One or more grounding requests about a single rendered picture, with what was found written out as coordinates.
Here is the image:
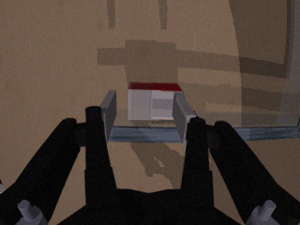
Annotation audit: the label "white cube with red top stripe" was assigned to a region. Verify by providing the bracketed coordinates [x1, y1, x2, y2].
[152, 82, 184, 120]

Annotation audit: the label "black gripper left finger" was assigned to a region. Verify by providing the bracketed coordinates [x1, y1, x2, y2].
[0, 90, 127, 225]

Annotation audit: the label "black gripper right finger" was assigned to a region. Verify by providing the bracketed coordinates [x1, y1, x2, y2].
[172, 92, 300, 225]

